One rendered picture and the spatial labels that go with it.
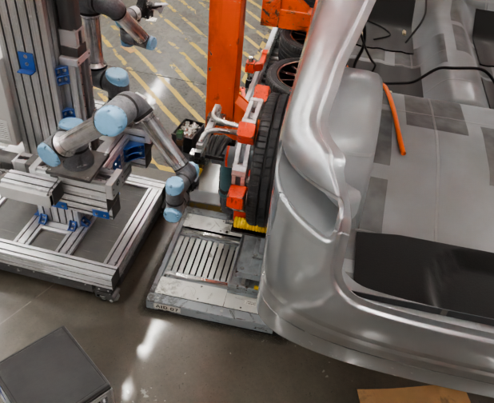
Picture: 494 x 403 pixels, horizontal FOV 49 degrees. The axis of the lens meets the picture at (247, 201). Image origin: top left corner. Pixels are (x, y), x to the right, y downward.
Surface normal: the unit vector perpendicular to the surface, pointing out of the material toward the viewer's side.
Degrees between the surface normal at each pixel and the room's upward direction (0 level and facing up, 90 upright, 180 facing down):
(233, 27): 90
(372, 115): 30
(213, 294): 0
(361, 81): 3
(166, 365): 0
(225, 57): 90
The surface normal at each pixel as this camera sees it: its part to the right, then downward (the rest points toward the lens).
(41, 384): 0.08, -0.75
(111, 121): -0.25, 0.55
